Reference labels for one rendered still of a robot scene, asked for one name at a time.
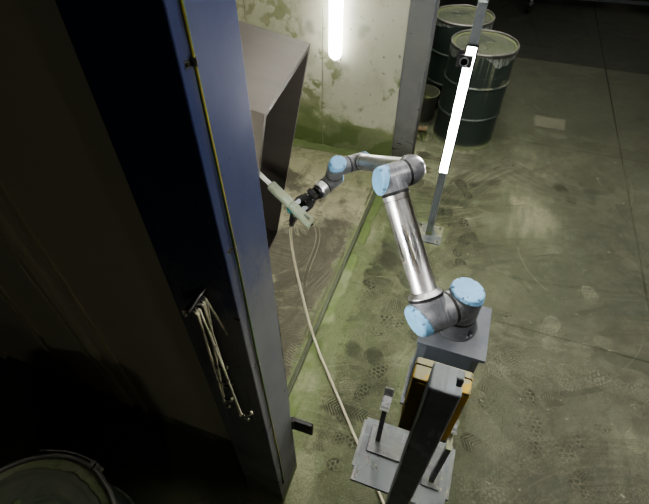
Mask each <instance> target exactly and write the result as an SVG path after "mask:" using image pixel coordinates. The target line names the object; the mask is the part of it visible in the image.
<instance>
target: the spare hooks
mask: <svg viewBox="0 0 649 504"><path fill-rule="evenodd" d="M206 290H207V288H205V287H203V288H202V290H201V291H200V290H197V293H195V294H194V295H193V297H192V300H191V302H189V305H187V307H185V308H184V309H182V310H181V313H182V315H183V316H184V317H187V314H186V312H187V313H189V314H190V313H191V312H193V313H194V314H195V315H197V317H198V321H199V324H200V327H201V331H202V334H203V337H204V341H205V344H206V347H207V351H208V354H209V357H210V362H211V365H212V368H213V371H214V374H215V378H216V380H217V383H218V387H219V390H220V393H221V396H222V400H223V403H224V404H225V405H226V406H227V408H230V407H231V406H230V405H228V404H227V402H226V401H228V402H233V400H234V401H235V404H236V407H237V410H238V413H239V417H241V419H243V420H246V421H250V418H248V419H246V418H244V417H245V416H247V417H248V416H251V415H252V414H253V411H252V410H251V411H250V413H248V414H244V413H242V412H241V409H240V406H239V404H238V402H237V398H236V396H235V394H234V391H233V388H232V386H233V385H234V384H233V383H231V384H230V380H229V378H228V375H227V372H226V370H228V366H226V367H225V366H224V363H223V360H222V357H221V353H220V351H219V348H218V345H217V342H216V339H215V336H214V332H213V325H212V320H211V314H210V310H211V311H212V313H213V315H214V316H215V318H216V319H217V320H218V322H219V324H220V326H221V327H222V328H223V330H224V331H225V333H226V335H227V336H228V333H227V331H226V329H225V327H224V325H223V324H222V322H221V321H220V319H219V317H218V316H217V314H216V312H215V311H214V310H213V308H212V306H211V304H210V303H209V301H208V299H207V298H206V297H205V296H204V295H203V294H204V293H205V291H206ZM197 294H198V295H197ZM202 297H203V298H202ZM201 299H202V300H201ZM199 301H200V302H202V303H200V302H199ZM196 305H198V306H201V307H203V309H204V313H205V316H206V320H207V323H206V321H205V318H204V316H203V313H202V310H201V309H200V308H197V307H196ZM209 308H210V309H209ZM193 309H195V311H193ZM200 315H201V316H200ZM201 318H202V320H203V323H204V325H205V327H206V330H207V332H208V335H209V338H210V340H211V344H212V347H213V353H214V358H215V363H214V359H213V356H212V354H211V349H210V347H209V344H208V340H207V338H206V335H205V331H204V327H203V324H202V320H201ZM218 360H219V362H220V364H221V366H220V365H219V363H218ZM216 367H217V369H216ZM220 369H221V370H223V372H224V374H225V377H226V380H227V381H223V380H222V376H221V373H220ZM219 382H220V383H219ZM224 384H226V385H224ZM227 384H229V385H227ZM228 387H230V390H231V392H232V395H233V397H231V399H229V398H226V396H225V394H224V389H223V388H228Z"/></svg>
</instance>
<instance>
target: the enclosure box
mask: <svg viewBox="0 0 649 504"><path fill-rule="evenodd" d="M238 21H239V20H238ZM239 29H240V36H241V44H242V51H243V59H244V67H245V74H246V82H247V89H248V97H249V105H250V112H251V120H252V127H253V135H254V143H255V150H256V158H257V165H258V173H259V176H260V172H262V173H263V174H264V175H265V176H266V177H267V178H268V179H269V180H270V181H271V182H273V181H275V182H276V183H277V184H278V185H279V186H280V187H281V188H282V189H283V190H284V191H285V187H286V181H287V175H288V170H289V164H290V158H291V153H292V147H293V141H294V135H295V130H296V124H297V118H298V113H299V107H300V101H301V95H302V90H303V84H304V78H305V72H306V67H307V61H308V55H309V50H310V44H311V43H308V42H305V41H302V40H299V39H296V38H292V37H289V36H286V35H283V34H280V33H277V32H273V31H270V30H267V29H264V28H261V27H258V26H254V25H251V24H248V23H245V22H242V21H239ZM259 181H260V188H261V196H262V203H263V211H264V219H265V226H266V234H267V241H268V249H269V250H270V248H271V246H272V243H273V241H274V239H275V237H276V235H277V232H278V227H279V221H280V216H281V210H282V203H281V202H280V201H279V200H278V199H277V198H276V197H275V196H274V195H273V194H272V193H271V192H270V191H269V190H268V189H267V188H268V185H267V184H266V183H265V182H264V181H263V180H262V179H261V178H260V177H259Z"/></svg>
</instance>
